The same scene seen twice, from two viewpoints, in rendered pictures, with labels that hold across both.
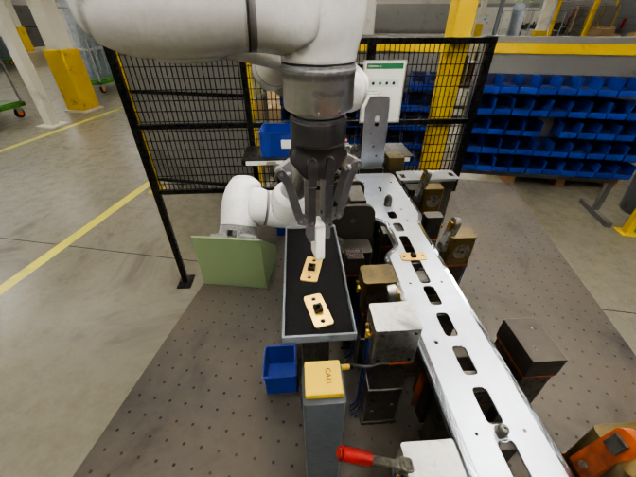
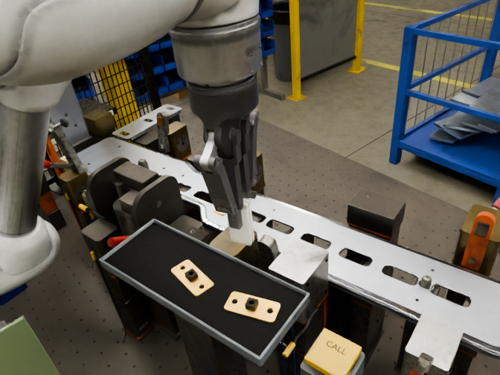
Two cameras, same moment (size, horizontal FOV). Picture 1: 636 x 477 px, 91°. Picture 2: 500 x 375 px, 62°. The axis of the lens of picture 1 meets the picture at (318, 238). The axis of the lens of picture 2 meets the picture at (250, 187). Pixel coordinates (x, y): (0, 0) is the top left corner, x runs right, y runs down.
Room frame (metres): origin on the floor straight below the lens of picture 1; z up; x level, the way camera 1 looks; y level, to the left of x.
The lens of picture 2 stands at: (0.12, 0.30, 1.69)
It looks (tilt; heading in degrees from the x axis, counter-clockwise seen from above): 35 degrees down; 314
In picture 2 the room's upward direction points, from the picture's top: 6 degrees counter-clockwise
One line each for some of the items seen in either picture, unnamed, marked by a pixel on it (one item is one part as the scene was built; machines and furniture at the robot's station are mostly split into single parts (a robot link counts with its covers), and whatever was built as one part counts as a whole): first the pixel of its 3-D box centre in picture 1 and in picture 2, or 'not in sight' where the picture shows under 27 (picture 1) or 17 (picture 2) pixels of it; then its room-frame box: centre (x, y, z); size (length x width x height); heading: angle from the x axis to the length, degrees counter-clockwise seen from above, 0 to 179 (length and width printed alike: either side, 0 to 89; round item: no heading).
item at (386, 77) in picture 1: (381, 92); not in sight; (1.82, -0.34, 1.30); 0.23 x 0.02 x 0.31; 94
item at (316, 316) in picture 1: (318, 308); (251, 304); (0.43, 0.00, 1.17); 0.08 x 0.04 x 0.01; 18
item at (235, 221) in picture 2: (305, 227); (231, 216); (0.42, 0.02, 1.36); 0.03 x 0.01 x 0.05; 107
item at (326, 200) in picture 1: (326, 189); (236, 159); (0.43, -0.01, 1.43); 0.04 x 0.01 x 0.11; 17
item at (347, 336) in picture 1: (313, 272); (197, 278); (0.55, 0.01, 1.16); 0.37 x 0.14 x 0.02; 4
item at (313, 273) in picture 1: (311, 267); (191, 275); (0.55, 0.01, 1.17); 0.08 x 0.04 x 0.01; 170
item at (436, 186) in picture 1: (427, 220); (184, 167); (1.22, -0.50, 0.87); 0.12 x 0.07 x 0.35; 94
